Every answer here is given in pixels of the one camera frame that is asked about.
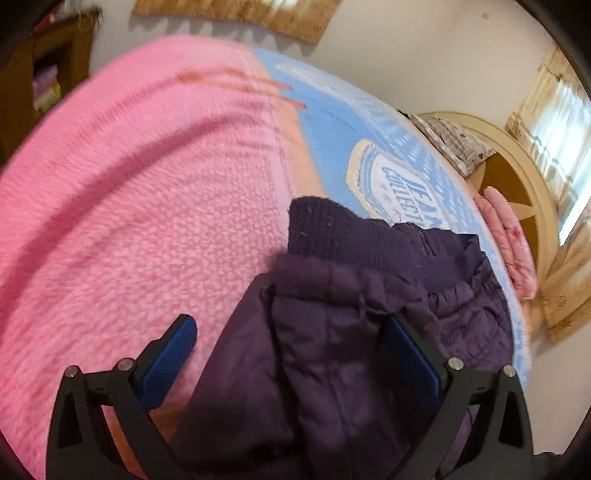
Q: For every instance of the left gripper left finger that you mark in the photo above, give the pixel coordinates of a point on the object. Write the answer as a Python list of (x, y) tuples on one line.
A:
[(80, 444)]

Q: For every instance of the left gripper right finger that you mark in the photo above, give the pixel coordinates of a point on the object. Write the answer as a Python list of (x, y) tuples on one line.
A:
[(477, 423)]

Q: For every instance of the purple padded winter coat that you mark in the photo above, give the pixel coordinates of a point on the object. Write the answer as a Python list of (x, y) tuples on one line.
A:
[(301, 384)]

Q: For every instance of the pink folded quilt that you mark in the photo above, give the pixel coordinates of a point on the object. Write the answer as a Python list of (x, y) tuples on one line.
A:
[(510, 238)]

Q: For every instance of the pink and blue bed blanket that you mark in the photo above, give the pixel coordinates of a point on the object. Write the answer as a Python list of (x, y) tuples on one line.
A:
[(162, 185)]

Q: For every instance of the cream wooden headboard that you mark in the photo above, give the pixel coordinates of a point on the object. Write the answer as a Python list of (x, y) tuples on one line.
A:
[(515, 175)]

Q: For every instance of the grey patterned pillow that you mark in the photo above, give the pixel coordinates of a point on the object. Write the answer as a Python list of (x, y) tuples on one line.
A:
[(463, 150)]

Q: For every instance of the stacked folded items in desk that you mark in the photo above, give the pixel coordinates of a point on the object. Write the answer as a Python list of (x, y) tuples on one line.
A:
[(46, 89)]

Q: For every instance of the brown wooden desk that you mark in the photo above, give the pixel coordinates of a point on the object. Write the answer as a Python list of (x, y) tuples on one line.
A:
[(45, 67)]

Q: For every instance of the beige patterned window curtain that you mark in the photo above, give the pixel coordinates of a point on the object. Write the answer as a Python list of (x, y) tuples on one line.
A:
[(304, 20)]

